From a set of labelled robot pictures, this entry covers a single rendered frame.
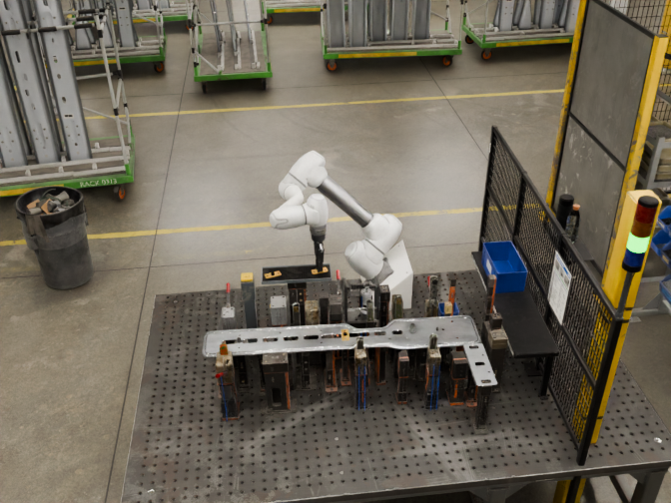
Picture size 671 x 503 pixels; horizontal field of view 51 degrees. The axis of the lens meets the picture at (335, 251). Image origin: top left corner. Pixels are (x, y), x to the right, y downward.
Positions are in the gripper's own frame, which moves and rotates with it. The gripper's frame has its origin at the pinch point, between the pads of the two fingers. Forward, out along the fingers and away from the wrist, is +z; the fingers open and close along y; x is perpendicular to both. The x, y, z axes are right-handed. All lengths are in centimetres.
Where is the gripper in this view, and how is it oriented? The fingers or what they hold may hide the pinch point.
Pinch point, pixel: (319, 264)
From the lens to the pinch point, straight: 371.6
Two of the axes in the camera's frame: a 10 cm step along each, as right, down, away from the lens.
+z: 0.1, 8.3, 5.5
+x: 9.5, -1.8, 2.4
